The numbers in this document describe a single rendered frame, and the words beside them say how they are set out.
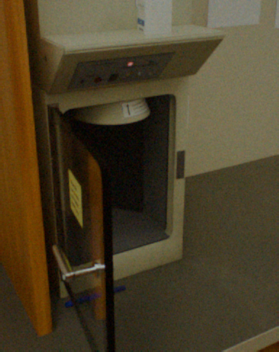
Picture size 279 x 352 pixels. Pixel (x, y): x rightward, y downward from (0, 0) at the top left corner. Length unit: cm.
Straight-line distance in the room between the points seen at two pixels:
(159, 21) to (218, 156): 94
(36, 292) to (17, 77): 42
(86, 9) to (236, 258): 71
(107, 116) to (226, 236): 52
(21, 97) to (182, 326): 57
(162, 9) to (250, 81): 91
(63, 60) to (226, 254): 70
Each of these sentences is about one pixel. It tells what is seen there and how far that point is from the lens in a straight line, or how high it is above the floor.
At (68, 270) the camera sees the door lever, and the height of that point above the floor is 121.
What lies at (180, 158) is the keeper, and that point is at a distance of 112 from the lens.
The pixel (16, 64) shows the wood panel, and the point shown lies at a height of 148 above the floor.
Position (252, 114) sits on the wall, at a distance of 182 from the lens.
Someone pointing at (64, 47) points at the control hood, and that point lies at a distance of 81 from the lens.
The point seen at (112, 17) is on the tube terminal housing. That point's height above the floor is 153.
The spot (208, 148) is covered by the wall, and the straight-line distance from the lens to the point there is 174.
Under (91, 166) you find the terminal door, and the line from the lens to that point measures 69.
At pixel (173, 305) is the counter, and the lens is 112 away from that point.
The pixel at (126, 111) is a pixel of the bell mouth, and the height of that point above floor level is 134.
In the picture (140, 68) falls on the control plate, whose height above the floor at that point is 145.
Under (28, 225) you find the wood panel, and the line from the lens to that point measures 92.
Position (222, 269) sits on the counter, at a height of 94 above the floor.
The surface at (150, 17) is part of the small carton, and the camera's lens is 91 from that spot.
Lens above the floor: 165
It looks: 23 degrees down
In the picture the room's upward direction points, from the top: straight up
